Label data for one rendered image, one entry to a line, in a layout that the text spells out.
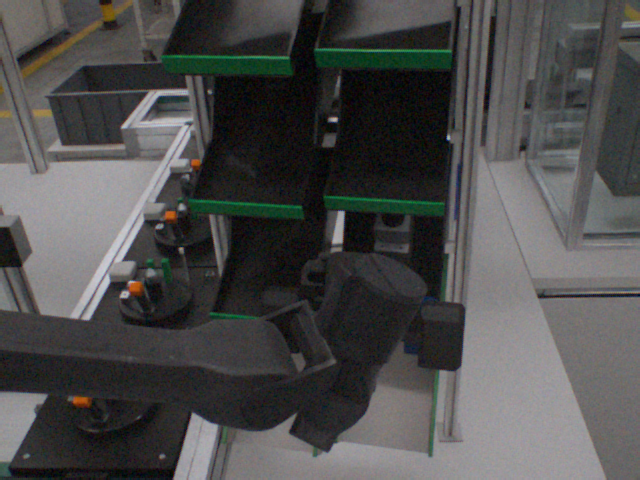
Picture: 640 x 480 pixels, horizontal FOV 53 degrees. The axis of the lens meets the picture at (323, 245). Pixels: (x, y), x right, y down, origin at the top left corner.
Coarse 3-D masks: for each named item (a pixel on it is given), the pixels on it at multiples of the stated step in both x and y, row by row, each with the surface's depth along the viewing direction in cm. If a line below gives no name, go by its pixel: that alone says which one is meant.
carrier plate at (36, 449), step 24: (48, 408) 101; (168, 408) 100; (48, 432) 97; (72, 432) 97; (144, 432) 96; (168, 432) 96; (24, 456) 93; (48, 456) 93; (72, 456) 93; (96, 456) 93; (120, 456) 92; (144, 456) 92; (168, 456) 92
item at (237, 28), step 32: (192, 0) 68; (224, 0) 70; (256, 0) 69; (288, 0) 68; (192, 32) 68; (224, 32) 67; (256, 32) 66; (288, 32) 66; (192, 64) 63; (224, 64) 62; (256, 64) 62; (288, 64) 61
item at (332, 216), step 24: (312, 192) 91; (312, 216) 89; (336, 216) 88; (240, 240) 88; (264, 240) 88; (288, 240) 87; (312, 240) 87; (240, 264) 86; (264, 264) 86; (288, 264) 85; (240, 288) 84; (264, 288) 84; (216, 312) 82; (240, 312) 82
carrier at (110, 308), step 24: (120, 264) 131; (168, 264) 123; (120, 288) 127; (144, 288) 124; (168, 288) 123; (192, 288) 123; (216, 288) 126; (96, 312) 121; (120, 312) 119; (144, 312) 116; (168, 312) 117; (192, 312) 120
